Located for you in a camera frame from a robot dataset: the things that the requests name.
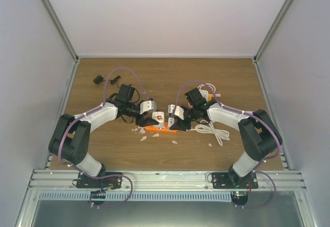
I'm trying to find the white tiger cube plug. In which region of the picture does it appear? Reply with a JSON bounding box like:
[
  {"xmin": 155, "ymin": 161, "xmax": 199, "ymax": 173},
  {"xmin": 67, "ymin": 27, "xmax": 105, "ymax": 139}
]
[{"xmin": 152, "ymin": 111, "xmax": 165, "ymax": 128}]

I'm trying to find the orange power strip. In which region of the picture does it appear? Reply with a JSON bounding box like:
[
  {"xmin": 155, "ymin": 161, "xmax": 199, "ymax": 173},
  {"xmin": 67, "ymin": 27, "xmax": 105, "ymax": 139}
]
[{"xmin": 145, "ymin": 125, "xmax": 177, "ymax": 134}]

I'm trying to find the white power strip cable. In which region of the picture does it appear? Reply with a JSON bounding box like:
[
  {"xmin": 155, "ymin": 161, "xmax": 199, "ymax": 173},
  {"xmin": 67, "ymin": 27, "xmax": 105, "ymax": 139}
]
[{"xmin": 185, "ymin": 122, "xmax": 231, "ymax": 145}]

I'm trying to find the black power adapter with cable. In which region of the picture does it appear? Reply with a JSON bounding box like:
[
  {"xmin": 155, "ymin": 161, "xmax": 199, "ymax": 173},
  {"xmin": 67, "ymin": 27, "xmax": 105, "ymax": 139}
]
[{"xmin": 92, "ymin": 75, "xmax": 121, "ymax": 89}]

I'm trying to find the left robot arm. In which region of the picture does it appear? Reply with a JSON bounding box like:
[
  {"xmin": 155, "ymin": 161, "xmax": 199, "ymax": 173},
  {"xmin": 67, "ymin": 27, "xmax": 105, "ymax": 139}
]
[{"xmin": 48, "ymin": 85, "xmax": 159, "ymax": 188}]

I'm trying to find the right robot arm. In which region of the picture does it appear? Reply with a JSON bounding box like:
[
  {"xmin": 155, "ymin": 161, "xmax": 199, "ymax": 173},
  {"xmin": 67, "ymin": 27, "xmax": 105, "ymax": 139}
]
[{"xmin": 168, "ymin": 88, "xmax": 283, "ymax": 188}]

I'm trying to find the white USB charger plug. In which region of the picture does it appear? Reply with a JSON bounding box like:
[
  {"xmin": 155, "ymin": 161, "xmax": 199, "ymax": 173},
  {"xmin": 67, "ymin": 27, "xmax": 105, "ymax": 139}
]
[{"xmin": 167, "ymin": 117, "xmax": 175, "ymax": 130}]

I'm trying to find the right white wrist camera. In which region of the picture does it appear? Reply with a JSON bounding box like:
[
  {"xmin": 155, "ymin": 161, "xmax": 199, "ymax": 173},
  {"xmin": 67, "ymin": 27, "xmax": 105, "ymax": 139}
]
[{"xmin": 168, "ymin": 104, "xmax": 185, "ymax": 113}]

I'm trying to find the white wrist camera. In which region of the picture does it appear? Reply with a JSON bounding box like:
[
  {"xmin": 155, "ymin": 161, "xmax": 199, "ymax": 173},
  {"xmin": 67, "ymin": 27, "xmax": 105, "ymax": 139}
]
[
  {"xmin": 139, "ymin": 100, "xmax": 157, "ymax": 115},
  {"xmin": 168, "ymin": 104, "xmax": 185, "ymax": 113}
]

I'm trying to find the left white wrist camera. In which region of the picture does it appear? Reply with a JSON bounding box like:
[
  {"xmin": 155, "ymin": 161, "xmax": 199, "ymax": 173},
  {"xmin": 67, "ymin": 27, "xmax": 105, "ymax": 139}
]
[{"xmin": 139, "ymin": 100, "xmax": 157, "ymax": 115}]

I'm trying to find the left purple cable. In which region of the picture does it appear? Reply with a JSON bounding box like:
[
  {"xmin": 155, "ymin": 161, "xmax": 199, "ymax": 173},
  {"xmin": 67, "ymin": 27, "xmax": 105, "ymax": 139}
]
[{"xmin": 57, "ymin": 66, "xmax": 152, "ymax": 209}]

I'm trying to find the pink coiled cable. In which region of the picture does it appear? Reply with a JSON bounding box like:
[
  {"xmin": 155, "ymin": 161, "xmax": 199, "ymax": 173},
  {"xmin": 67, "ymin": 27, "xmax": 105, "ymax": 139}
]
[{"xmin": 198, "ymin": 83, "xmax": 222, "ymax": 98}]

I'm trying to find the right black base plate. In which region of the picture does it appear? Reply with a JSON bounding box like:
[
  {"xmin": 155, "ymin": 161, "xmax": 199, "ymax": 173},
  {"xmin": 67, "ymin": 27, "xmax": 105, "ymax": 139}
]
[{"xmin": 206, "ymin": 172, "xmax": 259, "ymax": 189}]

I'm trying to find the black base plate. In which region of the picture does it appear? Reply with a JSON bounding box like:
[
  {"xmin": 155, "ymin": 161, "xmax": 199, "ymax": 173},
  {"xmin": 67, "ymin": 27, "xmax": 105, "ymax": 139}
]
[
  {"xmin": 72, "ymin": 171, "xmax": 122, "ymax": 190},
  {"xmin": 206, "ymin": 172, "xmax": 259, "ymax": 189}
]

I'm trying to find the grey slotted cable duct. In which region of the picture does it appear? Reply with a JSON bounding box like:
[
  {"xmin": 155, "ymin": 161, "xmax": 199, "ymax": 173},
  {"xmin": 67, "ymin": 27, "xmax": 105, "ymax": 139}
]
[{"xmin": 39, "ymin": 190, "xmax": 232, "ymax": 202}]

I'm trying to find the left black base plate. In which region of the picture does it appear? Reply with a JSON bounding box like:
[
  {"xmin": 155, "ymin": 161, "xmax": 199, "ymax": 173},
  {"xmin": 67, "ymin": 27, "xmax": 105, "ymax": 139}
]
[{"xmin": 72, "ymin": 171, "xmax": 122, "ymax": 190}]

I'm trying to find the aluminium rail front frame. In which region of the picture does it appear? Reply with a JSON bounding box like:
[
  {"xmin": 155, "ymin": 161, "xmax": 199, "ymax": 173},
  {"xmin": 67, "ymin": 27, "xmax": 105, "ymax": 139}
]
[{"xmin": 28, "ymin": 170, "xmax": 306, "ymax": 191}]

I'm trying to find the left aluminium corner post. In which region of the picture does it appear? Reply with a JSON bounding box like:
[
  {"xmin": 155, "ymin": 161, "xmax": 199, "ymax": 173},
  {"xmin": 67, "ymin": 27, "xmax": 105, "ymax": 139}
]
[{"xmin": 41, "ymin": 0, "xmax": 79, "ymax": 63}]

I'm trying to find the aluminium corner post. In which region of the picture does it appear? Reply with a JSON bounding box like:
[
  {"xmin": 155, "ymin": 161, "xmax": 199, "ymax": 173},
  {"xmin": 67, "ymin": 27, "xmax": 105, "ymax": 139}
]
[
  {"xmin": 253, "ymin": 0, "xmax": 294, "ymax": 63},
  {"xmin": 41, "ymin": 0, "xmax": 79, "ymax": 63}
]

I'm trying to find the right aluminium corner post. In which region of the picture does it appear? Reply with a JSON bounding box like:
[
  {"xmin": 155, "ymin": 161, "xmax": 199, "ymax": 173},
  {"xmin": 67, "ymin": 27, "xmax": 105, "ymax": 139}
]
[{"xmin": 253, "ymin": 0, "xmax": 294, "ymax": 63}]

